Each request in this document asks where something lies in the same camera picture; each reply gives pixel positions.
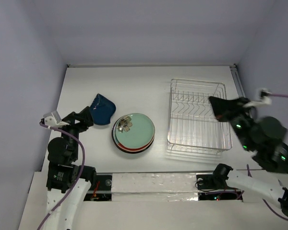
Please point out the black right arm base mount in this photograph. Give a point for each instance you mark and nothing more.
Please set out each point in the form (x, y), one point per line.
(208, 183)

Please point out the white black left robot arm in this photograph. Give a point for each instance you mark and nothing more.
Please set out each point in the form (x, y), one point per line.
(67, 184)

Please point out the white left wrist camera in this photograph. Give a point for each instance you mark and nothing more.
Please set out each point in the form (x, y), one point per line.
(53, 119)

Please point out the chrome wire dish rack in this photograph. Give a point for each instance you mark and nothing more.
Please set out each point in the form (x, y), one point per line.
(192, 126)

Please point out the dark teal floral plate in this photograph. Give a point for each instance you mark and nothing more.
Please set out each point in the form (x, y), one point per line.
(126, 152)

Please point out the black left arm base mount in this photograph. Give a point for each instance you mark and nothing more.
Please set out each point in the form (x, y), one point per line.
(101, 190)

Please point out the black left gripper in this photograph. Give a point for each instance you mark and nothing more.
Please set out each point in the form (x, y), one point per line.
(84, 116)

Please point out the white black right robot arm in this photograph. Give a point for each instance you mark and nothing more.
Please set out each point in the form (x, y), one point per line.
(265, 138)

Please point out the silver foil covered bar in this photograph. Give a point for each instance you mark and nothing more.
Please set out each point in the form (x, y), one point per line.
(155, 187)

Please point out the red and teal glazed plate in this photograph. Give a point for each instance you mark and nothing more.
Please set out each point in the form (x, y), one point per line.
(132, 150)

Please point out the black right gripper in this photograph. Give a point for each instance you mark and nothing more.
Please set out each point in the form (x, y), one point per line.
(232, 112)

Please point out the green plate with white rim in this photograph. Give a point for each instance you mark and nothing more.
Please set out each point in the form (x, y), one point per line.
(134, 130)

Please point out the dark blue teardrop plate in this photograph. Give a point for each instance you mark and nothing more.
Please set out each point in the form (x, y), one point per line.
(102, 110)

